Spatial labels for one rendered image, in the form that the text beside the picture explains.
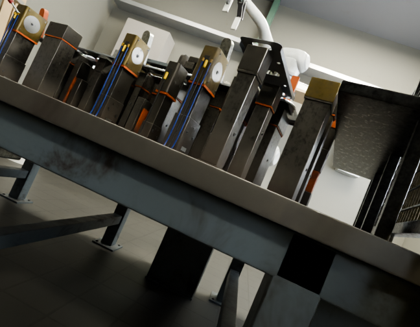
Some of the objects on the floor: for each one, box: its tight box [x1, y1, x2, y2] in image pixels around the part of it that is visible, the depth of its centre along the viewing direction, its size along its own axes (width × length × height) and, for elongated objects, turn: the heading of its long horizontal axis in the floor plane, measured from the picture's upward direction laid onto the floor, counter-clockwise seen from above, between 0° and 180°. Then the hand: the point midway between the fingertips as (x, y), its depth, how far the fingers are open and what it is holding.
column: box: [145, 227, 214, 301], centre depth 190 cm, size 31×31×66 cm
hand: (229, 19), depth 147 cm, fingers open, 13 cm apart
